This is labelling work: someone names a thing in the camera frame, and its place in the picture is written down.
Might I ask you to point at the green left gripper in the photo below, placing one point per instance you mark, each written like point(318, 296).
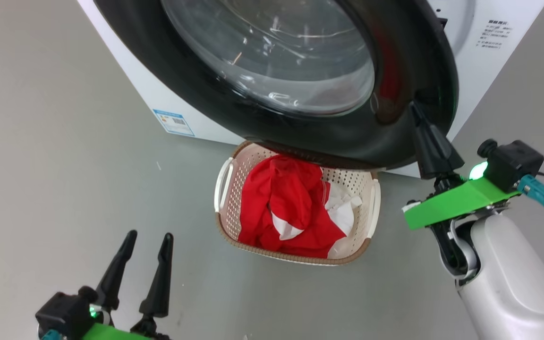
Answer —
point(106, 333)

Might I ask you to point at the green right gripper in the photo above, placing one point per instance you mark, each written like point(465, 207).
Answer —
point(451, 203)

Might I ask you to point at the black round glass washer door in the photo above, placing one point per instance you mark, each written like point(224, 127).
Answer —
point(196, 94)

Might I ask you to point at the white front-load washing machine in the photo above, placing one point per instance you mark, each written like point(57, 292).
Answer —
point(484, 71)

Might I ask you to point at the cream perforated laundry basket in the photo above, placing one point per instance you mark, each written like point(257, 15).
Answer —
point(229, 222)

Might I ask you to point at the blue energy label sticker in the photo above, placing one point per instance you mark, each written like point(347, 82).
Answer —
point(174, 123)

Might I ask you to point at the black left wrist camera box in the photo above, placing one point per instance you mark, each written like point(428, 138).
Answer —
point(62, 311)

